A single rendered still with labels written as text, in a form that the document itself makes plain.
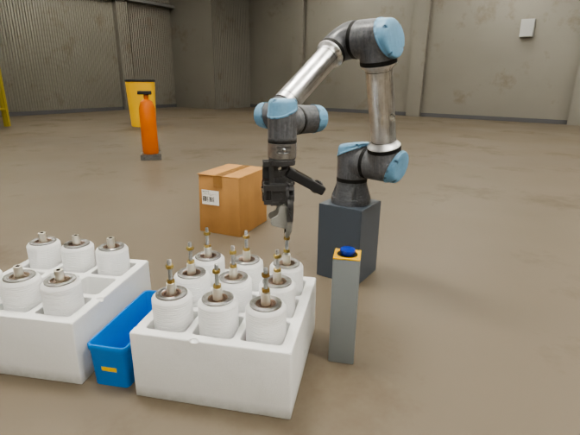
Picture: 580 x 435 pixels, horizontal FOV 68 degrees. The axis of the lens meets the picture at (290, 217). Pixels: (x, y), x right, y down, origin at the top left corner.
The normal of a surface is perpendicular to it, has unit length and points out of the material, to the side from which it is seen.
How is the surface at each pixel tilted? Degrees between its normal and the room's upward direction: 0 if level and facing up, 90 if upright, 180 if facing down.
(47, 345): 90
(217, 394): 90
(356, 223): 90
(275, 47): 90
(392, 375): 0
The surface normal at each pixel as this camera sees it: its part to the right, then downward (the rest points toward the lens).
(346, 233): -0.56, 0.25
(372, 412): 0.01, -0.95
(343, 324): -0.20, 0.30
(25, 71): 0.83, 0.18
